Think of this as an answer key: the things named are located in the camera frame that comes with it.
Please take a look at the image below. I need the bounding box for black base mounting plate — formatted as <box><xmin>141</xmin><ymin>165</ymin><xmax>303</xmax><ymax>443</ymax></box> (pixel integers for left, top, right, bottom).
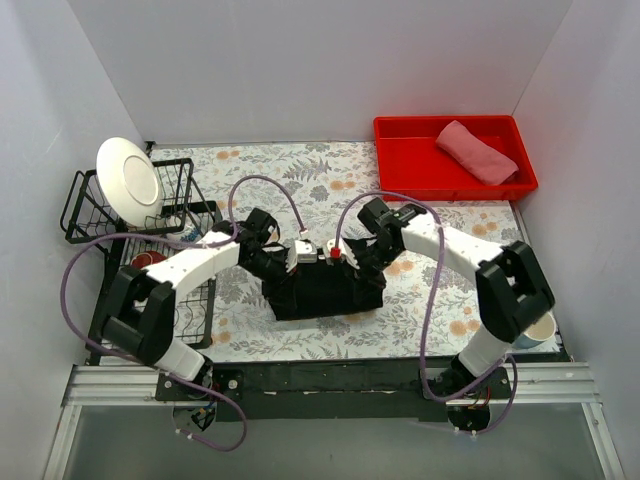
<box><xmin>154</xmin><ymin>357</ymin><xmax>521</xmax><ymax>426</ymax></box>

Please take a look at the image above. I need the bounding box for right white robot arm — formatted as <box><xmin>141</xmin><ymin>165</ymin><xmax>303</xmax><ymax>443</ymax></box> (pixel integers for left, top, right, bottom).
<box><xmin>357</xmin><ymin>193</ymin><xmax>555</xmax><ymax>403</ymax></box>

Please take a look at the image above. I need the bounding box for white patterned cup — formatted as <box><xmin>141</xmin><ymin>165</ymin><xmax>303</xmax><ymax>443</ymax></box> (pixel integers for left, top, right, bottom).
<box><xmin>166</xmin><ymin>224</ymin><xmax>201</xmax><ymax>243</ymax></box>

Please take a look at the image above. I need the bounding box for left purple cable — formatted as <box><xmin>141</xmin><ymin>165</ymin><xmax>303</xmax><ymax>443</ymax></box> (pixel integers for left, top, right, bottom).
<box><xmin>59</xmin><ymin>175</ymin><xmax>309</xmax><ymax>453</ymax></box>

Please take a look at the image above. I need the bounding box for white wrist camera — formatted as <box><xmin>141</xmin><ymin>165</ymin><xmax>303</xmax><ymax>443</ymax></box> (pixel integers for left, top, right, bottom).
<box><xmin>322</xmin><ymin>238</ymin><xmax>359</xmax><ymax>269</ymax></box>
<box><xmin>286</xmin><ymin>240</ymin><xmax>318</xmax><ymax>270</ymax></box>

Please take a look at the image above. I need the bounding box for black wire dish rack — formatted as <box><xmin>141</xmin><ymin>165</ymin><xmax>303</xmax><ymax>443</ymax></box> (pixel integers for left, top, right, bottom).
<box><xmin>60</xmin><ymin>158</ymin><xmax>222</xmax><ymax>349</ymax></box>

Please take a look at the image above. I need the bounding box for red plastic bin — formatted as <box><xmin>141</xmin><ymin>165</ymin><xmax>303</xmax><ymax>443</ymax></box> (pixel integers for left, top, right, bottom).
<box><xmin>373</xmin><ymin>115</ymin><xmax>538</xmax><ymax>201</ymax></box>

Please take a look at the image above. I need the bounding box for white ceramic plate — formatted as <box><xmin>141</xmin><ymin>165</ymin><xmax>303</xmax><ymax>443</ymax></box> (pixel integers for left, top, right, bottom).
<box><xmin>96</xmin><ymin>137</ymin><xmax>162</xmax><ymax>228</ymax></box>

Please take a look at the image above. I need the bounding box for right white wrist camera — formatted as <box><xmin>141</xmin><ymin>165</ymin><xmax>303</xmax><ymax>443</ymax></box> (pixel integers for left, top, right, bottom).
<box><xmin>322</xmin><ymin>238</ymin><xmax>359</xmax><ymax>269</ymax></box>

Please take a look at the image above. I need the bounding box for rolled pink t shirt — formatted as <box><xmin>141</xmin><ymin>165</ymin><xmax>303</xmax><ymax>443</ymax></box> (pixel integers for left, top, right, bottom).
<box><xmin>435</xmin><ymin>120</ymin><xmax>519</xmax><ymax>186</ymax></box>

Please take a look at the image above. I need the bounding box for aluminium frame rail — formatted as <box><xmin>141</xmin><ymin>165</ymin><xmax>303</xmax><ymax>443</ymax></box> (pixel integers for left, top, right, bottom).
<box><xmin>62</xmin><ymin>364</ymin><xmax>176</xmax><ymax>407</ymax></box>

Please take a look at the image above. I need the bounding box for red floral bowl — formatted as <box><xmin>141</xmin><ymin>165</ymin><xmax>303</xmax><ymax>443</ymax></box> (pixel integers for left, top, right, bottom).
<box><xmin>130</xmin><ymin>250</ymin><xmax>167</xmax><ymax>269</ymax></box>

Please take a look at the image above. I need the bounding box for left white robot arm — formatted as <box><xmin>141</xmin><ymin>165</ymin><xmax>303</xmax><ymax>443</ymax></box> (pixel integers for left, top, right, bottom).
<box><xmin>99</xmin><ymin>208</ymin><xmax>286</xmax><ymax>400</ymax></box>

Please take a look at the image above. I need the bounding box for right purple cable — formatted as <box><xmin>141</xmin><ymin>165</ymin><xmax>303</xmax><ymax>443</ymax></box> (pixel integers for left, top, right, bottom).
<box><xmin>332</xmin><ymin>191</ymin><xmax>517</xmax><ymax>436</ymax></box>

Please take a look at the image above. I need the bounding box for blue ceramic mug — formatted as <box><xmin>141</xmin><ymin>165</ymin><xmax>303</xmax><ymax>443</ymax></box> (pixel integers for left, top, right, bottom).
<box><xmin>513</xmin><ymin>312</ymin><xmax>557</xmax><ymax>350</ymax></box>

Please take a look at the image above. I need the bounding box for black t shirt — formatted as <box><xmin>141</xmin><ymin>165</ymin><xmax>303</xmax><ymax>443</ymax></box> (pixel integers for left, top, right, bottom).
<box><xmin>261</xmin><ymin>248</ymin><xmax>386</xmax><ymax>321</ymax></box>

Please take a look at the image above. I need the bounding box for floral table mat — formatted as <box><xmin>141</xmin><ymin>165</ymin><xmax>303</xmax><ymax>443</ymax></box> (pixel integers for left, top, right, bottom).
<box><xmin>102</xmin><ymin>141</ymin><xmax>559</xmax><ymax>362</ymax></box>

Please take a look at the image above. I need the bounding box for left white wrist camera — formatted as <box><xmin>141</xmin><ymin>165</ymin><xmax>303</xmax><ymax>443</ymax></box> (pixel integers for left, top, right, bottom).
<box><xmin>286</xmin><ymin>240</ymin><xmax>318</xmax><ymax>270</ymax></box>

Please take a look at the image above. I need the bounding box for purple cable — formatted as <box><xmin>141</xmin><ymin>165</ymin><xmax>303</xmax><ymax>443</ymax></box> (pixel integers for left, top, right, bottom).
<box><xmin>59</xmin><ymin>175</ymin><xmax>309</xmax><ymax>453</ymax></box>
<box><xmin>332</xmin><ymin>191</ymin><xmax>517</xmax><ymax>436</ymax></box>

